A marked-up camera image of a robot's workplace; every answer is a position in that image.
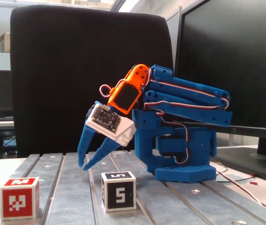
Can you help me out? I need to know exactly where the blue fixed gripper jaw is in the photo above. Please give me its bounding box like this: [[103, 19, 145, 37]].
[[82, 137, 122, 171]]

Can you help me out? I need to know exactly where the blue pivoting gripper jaw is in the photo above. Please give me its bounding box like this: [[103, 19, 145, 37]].
[[77, 124, 96, 168]]

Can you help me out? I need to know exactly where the blue gripper body with servo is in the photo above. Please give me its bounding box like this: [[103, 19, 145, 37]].
[[85, 100, 100, 118]]

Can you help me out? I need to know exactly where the black cube with number five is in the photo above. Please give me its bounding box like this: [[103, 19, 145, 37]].
[[100, 171, 137, 213]]

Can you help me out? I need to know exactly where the red cube with white marker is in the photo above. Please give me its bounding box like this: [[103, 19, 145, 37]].
[[0, 177, 40, 221]]

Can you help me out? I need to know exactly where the black office chair backrest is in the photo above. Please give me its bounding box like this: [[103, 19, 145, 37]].
[[10, 5, 174, 158]]

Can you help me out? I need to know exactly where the brown cardboard box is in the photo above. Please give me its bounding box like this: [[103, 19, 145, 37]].
[[0, 32, 11, 53]]

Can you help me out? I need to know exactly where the black Dell monitor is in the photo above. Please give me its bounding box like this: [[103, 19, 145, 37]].
[[172, 0, 266, 185]]

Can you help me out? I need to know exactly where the white mounted camera module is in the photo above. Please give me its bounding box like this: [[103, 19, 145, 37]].
[[85, 103, 137, 145]]

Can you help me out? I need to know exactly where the aluminium slotted base plate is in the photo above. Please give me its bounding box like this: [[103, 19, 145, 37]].
[[0, 150, 266, 225]]

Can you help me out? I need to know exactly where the thin red black wire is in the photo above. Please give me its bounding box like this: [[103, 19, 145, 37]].
[[217, 164, 258, 185]]

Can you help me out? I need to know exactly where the red white servo cable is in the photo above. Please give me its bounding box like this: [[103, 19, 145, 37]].
[[216, 170, 266, 211]]

